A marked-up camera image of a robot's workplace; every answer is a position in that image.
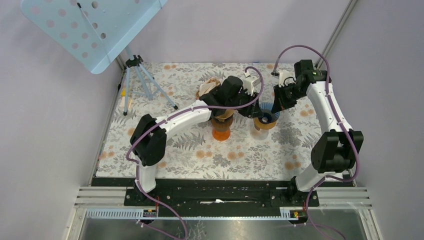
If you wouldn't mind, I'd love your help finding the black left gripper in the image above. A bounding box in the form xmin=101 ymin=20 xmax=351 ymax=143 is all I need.
xmin=226 ymin=89 xmax=263 ymax=119

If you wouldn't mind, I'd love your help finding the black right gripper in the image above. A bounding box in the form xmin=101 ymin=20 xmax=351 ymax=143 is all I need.
xmin=271 ymin=83 xmax=306 ymax=115

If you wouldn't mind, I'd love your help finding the orange coffee filter box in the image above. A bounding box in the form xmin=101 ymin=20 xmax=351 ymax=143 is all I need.
xmin=195 ymin=77 xmax=222 ymax=100

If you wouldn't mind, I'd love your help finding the blue dripper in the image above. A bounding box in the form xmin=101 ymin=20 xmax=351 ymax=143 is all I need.
xmin=258 ymin=102 xmax=280 ymax=124

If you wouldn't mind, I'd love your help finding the light wooden dripper ring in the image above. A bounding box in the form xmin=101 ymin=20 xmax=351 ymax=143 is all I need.
xmin=253 ymin=117 xmax=278 ymax=131

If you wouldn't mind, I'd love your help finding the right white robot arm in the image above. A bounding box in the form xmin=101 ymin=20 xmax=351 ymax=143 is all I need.
xmin=271 ymin=60 xmax=364 ymax=206

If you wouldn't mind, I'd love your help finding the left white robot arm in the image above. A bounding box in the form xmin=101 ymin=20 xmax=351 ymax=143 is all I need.
xmin=129 ymin=75 xmax=265 ymax=206

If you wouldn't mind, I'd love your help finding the orange glass carafe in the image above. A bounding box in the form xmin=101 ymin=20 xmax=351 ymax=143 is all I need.
xmin=212 ymin=127 xmax=231 ymax=141

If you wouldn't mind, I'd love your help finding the clear glass carafe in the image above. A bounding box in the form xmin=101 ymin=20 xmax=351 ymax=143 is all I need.
xmin=249 ymin=128 xmax=270 ymax=141

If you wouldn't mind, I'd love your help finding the floral tablecloth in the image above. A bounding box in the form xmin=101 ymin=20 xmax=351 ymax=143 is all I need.
xmin=95 ymin=62 xmax=321 ymax=180

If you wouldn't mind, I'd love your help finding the light blue music stand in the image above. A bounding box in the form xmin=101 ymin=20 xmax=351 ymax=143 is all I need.
xmin=20 ymin=0 xmax=166 ymax=115

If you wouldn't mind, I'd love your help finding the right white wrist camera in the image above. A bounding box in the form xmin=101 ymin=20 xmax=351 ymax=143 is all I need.
xmin=271 ymin=70 xmax=296 ymax=88

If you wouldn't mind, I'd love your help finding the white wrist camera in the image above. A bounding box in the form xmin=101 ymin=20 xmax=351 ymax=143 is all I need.
xmin=242 ymin=70 xmax=261 ymax=96
xmin=271 ymin=70 xmax=296 ymax=88

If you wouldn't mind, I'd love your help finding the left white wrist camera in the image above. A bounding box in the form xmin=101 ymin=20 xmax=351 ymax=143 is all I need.
xmin=242 ymin=70 xmax=261 ymax=96

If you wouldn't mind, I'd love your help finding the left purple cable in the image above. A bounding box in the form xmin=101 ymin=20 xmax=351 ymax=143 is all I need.
xmin=125 ymin=66 xmax=265 ymax=240

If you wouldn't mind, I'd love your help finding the purple cable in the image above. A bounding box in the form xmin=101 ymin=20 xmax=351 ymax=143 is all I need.
xmin=271 ymin=44 xmax=361 ymax=240
xmin=125 ymin=66 xmax=265 ymax=240

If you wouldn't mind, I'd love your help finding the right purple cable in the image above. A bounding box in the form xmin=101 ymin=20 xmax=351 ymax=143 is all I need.
xmin=271 ymin=44 xmax=361 ymax=240

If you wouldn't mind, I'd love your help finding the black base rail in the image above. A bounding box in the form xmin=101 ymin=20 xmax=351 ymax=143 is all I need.
xmin=123 ymin=178 xmax=321 ymax=218

